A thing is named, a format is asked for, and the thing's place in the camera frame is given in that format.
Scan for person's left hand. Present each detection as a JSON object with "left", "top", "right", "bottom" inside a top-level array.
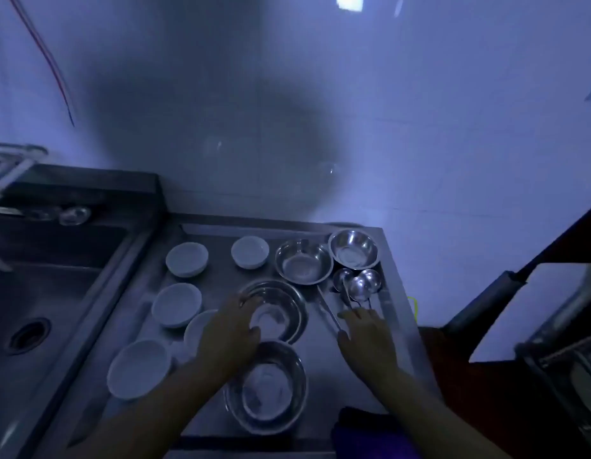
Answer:
[{"left": 196, "top": 295, "right": 263, "bottom": 376}]

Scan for person's right hand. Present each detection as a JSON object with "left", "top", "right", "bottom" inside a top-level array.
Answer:
[{"left": 337, "top": 307, "right": 400, "bottom": 381}]

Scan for large steel bowl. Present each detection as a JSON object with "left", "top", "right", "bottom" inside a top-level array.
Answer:
[
  {"left": 238, "top": 280, "right": 309, "bottom": 345},
  {"left": 224, "top": 340, "right": 309, "bottom": 435}
]

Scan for person's left forearm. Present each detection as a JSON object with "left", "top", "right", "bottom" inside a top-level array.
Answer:
[{"left": 68, "top": 356, "right": 236, "bottom": 459}]

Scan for person's right forearm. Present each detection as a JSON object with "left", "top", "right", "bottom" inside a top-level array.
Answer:
[{"left": 369, "top": 365, "right": 513, "bottom": 459}]

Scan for steel chopsticks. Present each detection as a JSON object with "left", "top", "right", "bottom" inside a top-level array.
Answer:
[{"left": 316, "top": 285, "right": 345, "bottom": 334}]

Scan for white ceramic bowl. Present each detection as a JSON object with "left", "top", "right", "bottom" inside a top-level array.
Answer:
[
  {"left": 106, "top": 339, "right": 173, "bottom": 401},
  {"left": 165, "top": 242, "right": 209, "bottom": 278},
  {"left": 151, "top": 282, "right": 203, "bottom": 329},
  {"left": 231, "top": 235, "right": 270, "bottom": 270},
  {"left": 183, "top": 309, "right": 220, "bottom": 361}
]

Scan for small steel bowl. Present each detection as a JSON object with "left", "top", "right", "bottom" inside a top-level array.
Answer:
[
  {"left": 275, "top": 239, "right": 334, "bottom": 285},
  {"left": 328, "top": 229, "right": 381, "bottom": 270}
]

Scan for purple cloth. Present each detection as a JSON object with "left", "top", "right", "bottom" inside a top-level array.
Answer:
[{"left": 331, "top": 406, "right": 422, "bottom": 459}]

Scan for steel sink basin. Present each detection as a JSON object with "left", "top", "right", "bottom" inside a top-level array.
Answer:
[{"left": 0, "top": 205, "right": 155, "bottom": 459}]

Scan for small glass dish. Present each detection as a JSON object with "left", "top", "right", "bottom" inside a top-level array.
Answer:
[{"left": 58, "top": 206, "right": 92, "bottom": 227}]

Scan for steel rack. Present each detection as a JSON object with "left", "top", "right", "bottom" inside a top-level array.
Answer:
[{"left": 514, "top": 272, "right": 591, "bottom": 447}]

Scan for sink drain strainer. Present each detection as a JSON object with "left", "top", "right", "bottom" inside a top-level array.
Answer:
[{"left": 6, "top": 317, "right": 52, "bottom": 355}]

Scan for grey tube handle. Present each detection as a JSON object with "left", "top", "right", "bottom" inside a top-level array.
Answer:
[{"left": 443, "top": 270, "right": 529, "bottom": 336}]

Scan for red wall cable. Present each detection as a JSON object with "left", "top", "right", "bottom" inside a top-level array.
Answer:
[{"left": 6, "top": 0, "right": 76, "bottom": 128}]

